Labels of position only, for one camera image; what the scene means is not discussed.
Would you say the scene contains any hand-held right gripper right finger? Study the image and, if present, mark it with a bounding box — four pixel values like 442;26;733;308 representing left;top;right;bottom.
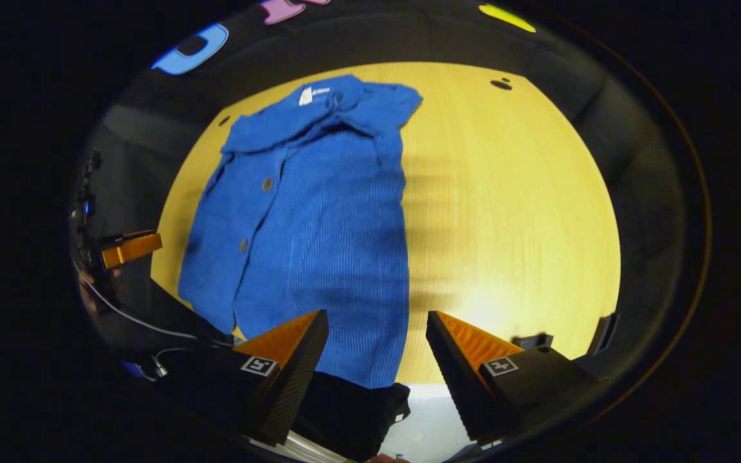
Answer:
426;311;609;444

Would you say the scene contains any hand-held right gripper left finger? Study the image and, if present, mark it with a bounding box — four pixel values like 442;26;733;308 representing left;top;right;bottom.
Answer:
152;310;331;448

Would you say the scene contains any blue button shirt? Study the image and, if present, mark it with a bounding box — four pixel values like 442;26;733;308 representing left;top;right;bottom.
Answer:
178;74;423;390

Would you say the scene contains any dark cloth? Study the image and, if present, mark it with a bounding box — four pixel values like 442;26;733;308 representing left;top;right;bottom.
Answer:
292;372;412;462

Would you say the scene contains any thin grey cable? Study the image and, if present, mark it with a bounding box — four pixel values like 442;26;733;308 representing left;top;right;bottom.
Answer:
78;257;237;351

